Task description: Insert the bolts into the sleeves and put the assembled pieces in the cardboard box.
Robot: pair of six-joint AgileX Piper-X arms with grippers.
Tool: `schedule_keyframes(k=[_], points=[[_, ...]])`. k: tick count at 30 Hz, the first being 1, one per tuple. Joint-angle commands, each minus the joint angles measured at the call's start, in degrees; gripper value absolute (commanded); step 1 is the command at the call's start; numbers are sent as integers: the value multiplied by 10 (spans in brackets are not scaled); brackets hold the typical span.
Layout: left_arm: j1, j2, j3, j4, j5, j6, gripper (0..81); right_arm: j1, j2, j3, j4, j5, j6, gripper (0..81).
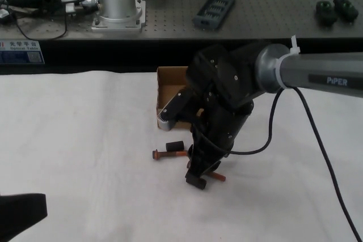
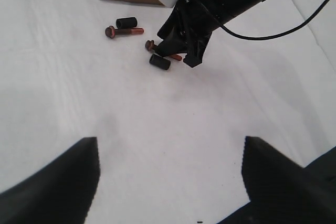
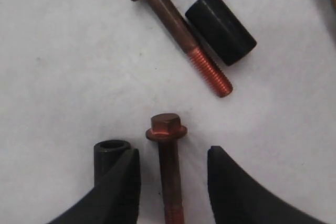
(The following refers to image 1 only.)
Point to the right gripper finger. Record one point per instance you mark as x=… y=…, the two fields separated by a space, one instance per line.
x=212 y=167
x=195 y=165

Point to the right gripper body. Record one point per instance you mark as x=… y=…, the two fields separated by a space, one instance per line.
x=224 y=128

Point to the black cylindrical sleeve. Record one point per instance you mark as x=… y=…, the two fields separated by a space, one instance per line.
x=174 y=146
x=195 y=182

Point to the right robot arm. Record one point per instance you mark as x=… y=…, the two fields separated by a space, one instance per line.
x=297 y=69

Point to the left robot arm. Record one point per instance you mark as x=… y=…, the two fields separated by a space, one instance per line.
x=20 y=213

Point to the cardboard box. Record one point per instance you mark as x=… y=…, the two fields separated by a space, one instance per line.
x=170 y=77

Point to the rust-brown hex bolt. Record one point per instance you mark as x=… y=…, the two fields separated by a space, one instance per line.
x=218 y=176
x=170 y=154

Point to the white zip tie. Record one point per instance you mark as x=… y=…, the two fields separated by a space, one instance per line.
x=286 y=60

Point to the blue-grey bit case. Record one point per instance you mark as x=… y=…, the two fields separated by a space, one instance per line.
x=215 y=9

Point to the metal bench with holes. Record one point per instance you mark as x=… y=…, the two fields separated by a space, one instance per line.
x=269 y=18

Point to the black part with green spot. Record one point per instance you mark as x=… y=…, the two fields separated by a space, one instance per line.
x=326 y=12
x=346 y=8

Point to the blue-white label sticker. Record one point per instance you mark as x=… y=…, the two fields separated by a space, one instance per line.
x=21 y=52

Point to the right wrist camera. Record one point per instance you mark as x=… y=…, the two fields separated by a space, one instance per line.
x=173 y=108

